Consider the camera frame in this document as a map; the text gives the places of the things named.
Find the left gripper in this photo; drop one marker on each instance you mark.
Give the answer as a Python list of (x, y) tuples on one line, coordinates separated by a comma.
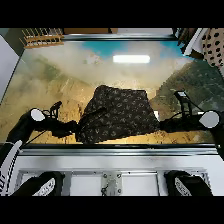
[(65, 129)]

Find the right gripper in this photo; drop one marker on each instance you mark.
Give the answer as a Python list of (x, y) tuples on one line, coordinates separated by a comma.
[(170, 125)]

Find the black patterned garment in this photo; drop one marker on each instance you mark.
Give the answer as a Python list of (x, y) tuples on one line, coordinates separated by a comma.
[(120, 115)]

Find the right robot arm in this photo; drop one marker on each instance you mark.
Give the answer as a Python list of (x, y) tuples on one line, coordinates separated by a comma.
[(208, 121)]

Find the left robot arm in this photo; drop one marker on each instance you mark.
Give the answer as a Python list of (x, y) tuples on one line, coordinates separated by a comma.
[(23, 128)]

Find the heap of clothes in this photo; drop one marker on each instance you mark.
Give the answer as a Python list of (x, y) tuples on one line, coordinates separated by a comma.
[(186, 38)]

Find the white black-dotted garment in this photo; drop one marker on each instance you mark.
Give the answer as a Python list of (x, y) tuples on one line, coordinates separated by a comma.
[(213, 45)]

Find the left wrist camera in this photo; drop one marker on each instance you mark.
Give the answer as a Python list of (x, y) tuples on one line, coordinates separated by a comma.
[(55, 106)]

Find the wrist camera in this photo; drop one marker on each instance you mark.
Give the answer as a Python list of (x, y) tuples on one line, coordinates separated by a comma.
[(182, 96), (55, 106)]

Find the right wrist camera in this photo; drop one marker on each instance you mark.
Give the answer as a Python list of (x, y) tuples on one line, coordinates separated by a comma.
[(182, 96)]

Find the silver frame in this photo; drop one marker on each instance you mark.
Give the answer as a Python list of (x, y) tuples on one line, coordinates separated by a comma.
[(113, 156)]

